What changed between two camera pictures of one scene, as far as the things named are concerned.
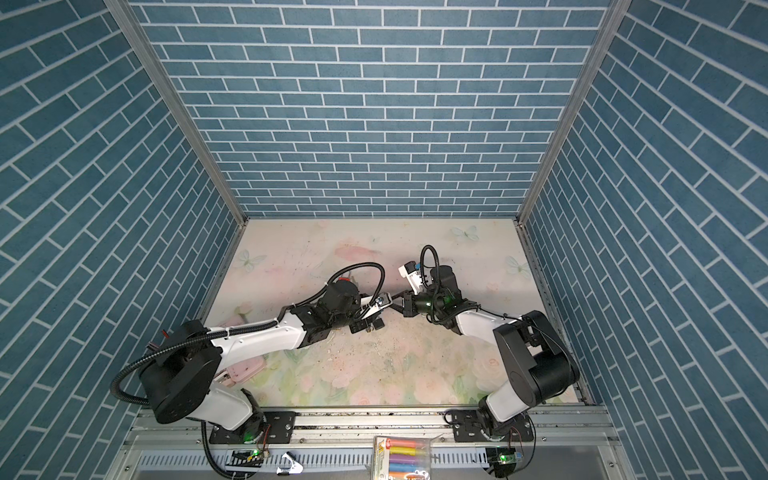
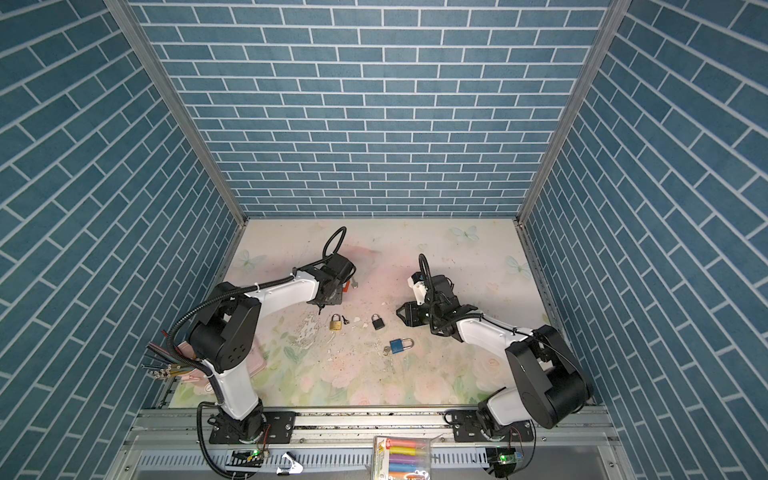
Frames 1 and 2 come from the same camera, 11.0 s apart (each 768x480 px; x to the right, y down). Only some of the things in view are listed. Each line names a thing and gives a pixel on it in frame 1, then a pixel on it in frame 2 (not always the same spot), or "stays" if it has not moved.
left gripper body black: x=346 y=319 → x=336 y=297
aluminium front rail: x=581 y=426 stays
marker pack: x=401 y=458 stays
